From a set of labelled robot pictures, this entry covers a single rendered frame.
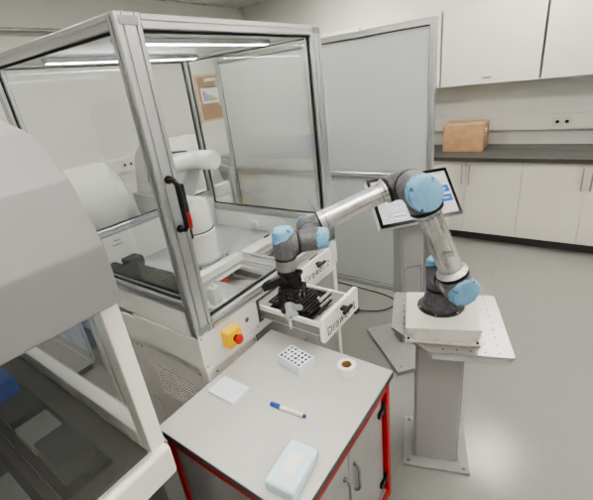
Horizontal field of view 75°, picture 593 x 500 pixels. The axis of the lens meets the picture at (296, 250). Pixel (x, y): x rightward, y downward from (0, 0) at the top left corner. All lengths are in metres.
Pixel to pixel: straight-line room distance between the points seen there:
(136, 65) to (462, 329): 1.41
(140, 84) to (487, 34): 3.73
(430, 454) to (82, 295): 1.79
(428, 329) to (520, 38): 3.36
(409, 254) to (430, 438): 1.05
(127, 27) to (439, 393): 1.78
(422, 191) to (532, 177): 3.01
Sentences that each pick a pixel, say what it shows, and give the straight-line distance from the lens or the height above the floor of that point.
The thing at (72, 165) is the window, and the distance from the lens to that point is 1.75.
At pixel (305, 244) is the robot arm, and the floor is 1.28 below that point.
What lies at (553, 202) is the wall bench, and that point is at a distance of 4.31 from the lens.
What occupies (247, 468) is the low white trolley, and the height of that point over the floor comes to 0.76.
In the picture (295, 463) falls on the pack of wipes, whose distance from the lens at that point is 1.22.
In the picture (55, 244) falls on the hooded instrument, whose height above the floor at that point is 1.53.
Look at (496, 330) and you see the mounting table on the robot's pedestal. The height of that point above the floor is 0.76.
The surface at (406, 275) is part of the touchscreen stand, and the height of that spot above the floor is 0.57.
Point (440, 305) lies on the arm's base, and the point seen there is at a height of 0.88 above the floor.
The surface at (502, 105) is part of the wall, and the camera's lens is 4.88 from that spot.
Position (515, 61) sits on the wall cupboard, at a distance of 4.48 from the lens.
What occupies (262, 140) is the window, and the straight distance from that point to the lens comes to 1.63.
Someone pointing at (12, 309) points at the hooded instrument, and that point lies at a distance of 0.87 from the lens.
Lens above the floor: 1.77
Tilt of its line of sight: 23 degrees down
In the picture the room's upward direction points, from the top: 7 degrees counter-clockwise
